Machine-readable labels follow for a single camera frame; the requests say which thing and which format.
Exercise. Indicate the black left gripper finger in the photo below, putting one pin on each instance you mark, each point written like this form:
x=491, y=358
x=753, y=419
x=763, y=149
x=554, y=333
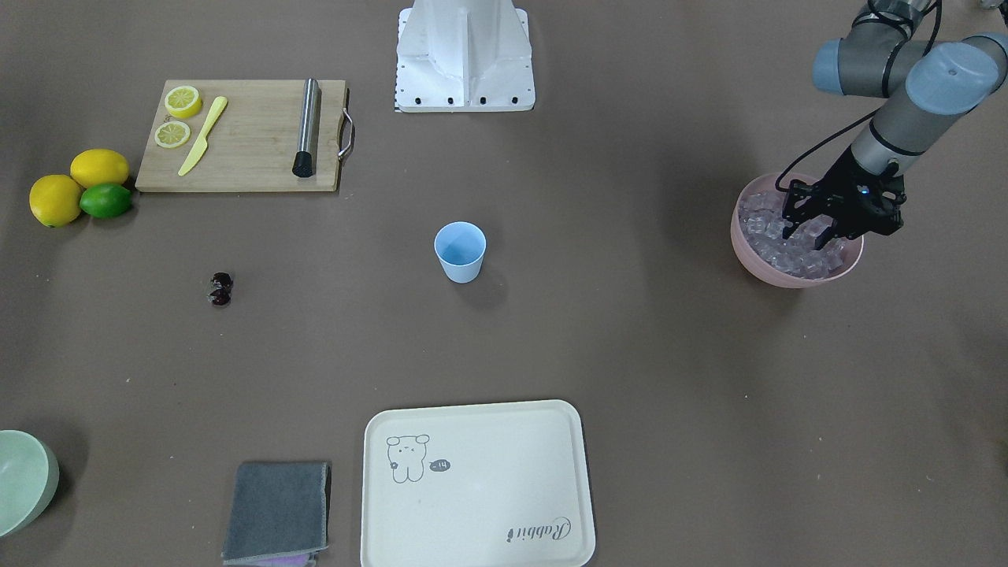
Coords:
x=837, y=227
x=803, y=202

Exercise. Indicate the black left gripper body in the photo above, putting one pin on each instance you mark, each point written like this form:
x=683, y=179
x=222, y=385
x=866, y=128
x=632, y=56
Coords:
x=840, y=179

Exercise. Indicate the clear ice cubes pile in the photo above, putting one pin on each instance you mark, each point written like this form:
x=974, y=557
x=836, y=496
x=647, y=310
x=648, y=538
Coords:
x=761, y=223

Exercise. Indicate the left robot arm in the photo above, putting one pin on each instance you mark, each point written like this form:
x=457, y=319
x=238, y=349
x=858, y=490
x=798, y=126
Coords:
x=925, y=86

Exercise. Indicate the light blue cup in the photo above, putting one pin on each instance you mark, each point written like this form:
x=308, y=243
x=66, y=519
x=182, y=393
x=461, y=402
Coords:
x=460, y=247

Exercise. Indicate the pink bowl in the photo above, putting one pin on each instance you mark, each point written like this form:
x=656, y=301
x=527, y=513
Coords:
x=755, y=265

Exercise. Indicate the cream rabbit tray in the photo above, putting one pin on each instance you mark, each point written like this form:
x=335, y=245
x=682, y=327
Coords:
x=494, y=484

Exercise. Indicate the steel muddler black tip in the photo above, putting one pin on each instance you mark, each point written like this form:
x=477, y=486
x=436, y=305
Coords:
x=305, y=161

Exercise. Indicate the dark cherry upper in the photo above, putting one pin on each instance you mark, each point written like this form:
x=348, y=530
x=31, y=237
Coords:
x=222, y=280

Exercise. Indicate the dark cherry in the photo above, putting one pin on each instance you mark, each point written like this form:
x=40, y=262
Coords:
x=219, y=297
x=222, y=280

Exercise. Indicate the dark cherry lower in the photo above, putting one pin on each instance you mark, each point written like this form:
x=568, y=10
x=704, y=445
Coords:
x=219, y=297

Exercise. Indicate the yellow plastic knife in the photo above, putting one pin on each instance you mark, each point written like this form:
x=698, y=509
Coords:
x=201, y=142

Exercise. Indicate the grey folded cloth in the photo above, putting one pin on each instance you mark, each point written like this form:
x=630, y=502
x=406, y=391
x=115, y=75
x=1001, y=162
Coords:
x=279, y=514

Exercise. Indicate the lemon half upper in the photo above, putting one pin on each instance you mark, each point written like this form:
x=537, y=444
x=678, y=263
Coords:
x=183, y=102

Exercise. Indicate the lemon half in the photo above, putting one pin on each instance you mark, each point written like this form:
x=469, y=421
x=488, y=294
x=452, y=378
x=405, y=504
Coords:
x=183, y=102
x=172, y=134

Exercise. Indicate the lemon half lower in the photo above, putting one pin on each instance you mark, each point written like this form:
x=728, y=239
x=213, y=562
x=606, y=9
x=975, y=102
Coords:
x=172, y=134

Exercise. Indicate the green lime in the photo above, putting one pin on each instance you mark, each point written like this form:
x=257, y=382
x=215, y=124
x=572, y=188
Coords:
x=106, y=200

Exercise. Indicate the yellow lemon far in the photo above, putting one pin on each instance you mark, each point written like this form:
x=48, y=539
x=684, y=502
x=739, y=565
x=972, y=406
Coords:
x=99, y=166

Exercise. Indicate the yellow lemon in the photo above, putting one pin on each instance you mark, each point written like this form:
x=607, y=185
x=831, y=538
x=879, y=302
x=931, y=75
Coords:
x=55, y=200
x=99, y=166

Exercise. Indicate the yellow lemon near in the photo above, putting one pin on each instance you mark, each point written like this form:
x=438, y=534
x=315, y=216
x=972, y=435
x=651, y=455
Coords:
x=55, y=200

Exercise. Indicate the mint green bowl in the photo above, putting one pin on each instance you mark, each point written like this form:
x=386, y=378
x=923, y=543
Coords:
x=29, y=479

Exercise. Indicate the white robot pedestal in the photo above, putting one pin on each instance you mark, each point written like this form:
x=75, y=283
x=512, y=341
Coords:
x=463, y=57

